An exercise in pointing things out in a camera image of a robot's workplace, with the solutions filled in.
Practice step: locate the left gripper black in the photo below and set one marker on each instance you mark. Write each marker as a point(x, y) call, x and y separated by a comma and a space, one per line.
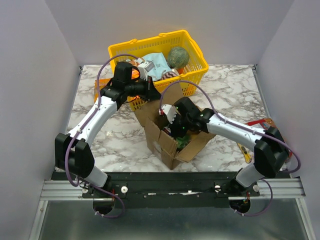
point(151, 93)

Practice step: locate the red snack bag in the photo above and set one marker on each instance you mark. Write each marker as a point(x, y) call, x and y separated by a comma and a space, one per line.
point(265, 123)

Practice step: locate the yellow utility knife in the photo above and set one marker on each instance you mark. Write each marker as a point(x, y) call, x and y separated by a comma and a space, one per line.
point(247, 156)

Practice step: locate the brown cardboard express box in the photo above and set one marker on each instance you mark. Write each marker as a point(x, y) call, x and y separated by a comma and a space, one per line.
point(161, 143)

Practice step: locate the yellow plastic shopping basket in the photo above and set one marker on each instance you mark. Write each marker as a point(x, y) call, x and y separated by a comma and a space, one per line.
point(134, 50)

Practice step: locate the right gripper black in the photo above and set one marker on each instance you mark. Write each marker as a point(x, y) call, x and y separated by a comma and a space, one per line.
point(177, 128)

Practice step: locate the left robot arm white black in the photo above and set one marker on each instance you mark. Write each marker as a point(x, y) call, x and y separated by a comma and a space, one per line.
point(73, 150)

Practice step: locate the light blue chips bag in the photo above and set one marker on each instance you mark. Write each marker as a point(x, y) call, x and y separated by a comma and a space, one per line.
point(160, 63)

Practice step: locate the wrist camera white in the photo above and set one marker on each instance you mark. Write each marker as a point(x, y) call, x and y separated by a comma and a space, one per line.
point(169, 111)
point(147, 69)

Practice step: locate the aluminium rail frame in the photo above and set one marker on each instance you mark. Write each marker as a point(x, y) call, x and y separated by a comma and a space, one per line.
point(283, 188)

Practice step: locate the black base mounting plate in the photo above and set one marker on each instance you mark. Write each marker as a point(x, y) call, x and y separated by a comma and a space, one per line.
point(152, 190)

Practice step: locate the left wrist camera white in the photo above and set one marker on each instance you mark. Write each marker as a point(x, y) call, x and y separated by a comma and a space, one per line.
point(147, 69)

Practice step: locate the green melon ball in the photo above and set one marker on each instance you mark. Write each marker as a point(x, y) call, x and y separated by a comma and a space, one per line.
point(178, 57)

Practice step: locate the pink brown striped pouch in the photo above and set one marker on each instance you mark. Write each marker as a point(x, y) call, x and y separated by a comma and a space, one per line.
point(168, 75)

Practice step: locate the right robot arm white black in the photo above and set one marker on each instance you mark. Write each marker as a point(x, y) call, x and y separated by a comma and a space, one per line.
point(267, 144)

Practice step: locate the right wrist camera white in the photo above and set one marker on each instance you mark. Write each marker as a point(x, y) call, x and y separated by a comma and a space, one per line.
point(169, 111)

